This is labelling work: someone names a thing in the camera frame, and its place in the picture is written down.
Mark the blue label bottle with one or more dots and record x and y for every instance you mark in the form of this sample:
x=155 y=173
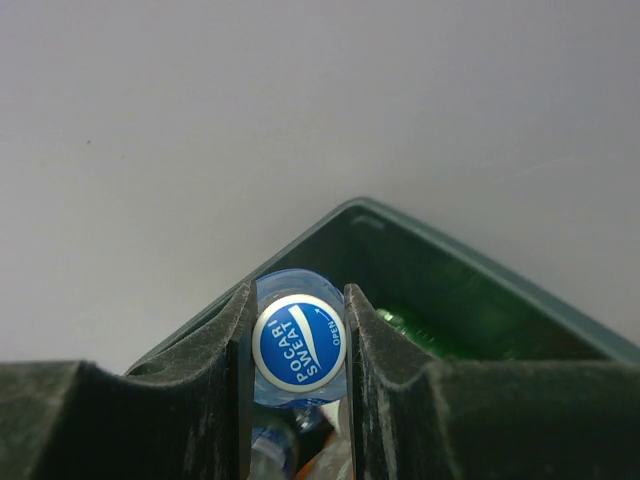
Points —
x=299 y=341

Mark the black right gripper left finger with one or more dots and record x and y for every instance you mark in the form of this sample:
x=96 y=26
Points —
x=183 y=414

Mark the pepsi bottle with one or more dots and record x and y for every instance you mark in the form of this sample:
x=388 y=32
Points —
x=274 y=449

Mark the dark green plastic bin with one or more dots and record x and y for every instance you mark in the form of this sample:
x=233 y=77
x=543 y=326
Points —
x=490 y=311

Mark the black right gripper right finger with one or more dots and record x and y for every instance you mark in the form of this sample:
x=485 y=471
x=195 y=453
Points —
x=413 y=416

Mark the large orange label bottle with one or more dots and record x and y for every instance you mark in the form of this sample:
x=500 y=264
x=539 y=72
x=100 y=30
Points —
x=333 y=462

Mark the green plastic bottle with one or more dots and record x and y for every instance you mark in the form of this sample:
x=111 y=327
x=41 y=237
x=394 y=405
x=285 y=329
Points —
x=413 y=330

